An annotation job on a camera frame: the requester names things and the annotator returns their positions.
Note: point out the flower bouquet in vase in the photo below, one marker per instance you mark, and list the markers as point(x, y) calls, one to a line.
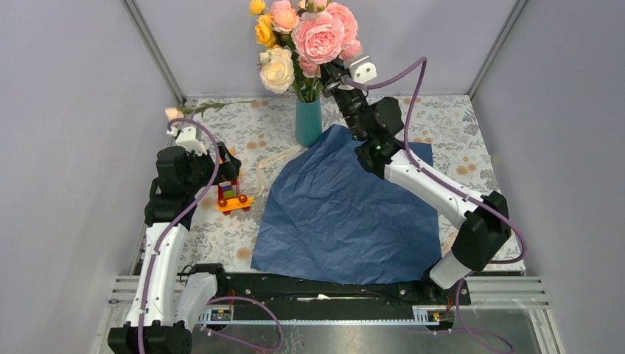
point(278, 66)

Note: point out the yellow red toy block car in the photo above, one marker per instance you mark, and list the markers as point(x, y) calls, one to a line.
point(229, 196)

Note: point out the peach pink flower stem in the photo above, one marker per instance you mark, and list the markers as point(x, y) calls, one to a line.
point(284, 16)

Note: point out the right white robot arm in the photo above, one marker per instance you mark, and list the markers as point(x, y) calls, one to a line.
point(482, 221)

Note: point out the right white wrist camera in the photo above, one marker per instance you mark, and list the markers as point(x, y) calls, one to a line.
point(361, 69)

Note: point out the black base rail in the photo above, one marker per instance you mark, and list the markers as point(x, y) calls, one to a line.
point(254, 297)

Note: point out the pink flowers bunch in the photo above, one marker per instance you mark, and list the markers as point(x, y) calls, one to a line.
point(326, 31)

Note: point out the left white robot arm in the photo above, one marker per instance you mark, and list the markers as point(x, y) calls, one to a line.
point(159, 321)

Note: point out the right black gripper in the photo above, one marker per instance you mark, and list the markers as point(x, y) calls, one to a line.
point(331, 78)

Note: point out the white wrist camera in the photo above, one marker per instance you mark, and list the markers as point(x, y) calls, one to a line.
point(361, 69)
point(188, 139)

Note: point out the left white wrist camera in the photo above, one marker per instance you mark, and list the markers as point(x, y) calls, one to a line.
point(188, 139)

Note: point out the teal ceramic vase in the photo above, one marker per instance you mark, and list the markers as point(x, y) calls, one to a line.
point(308, 125)

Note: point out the blue wrapping paper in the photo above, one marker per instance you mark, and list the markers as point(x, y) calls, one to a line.
point(327, 219)

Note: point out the cream rosebud flower stem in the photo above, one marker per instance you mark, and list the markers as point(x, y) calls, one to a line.
point(181, 111)

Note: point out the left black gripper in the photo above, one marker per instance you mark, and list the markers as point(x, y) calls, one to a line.
point(228, 167)

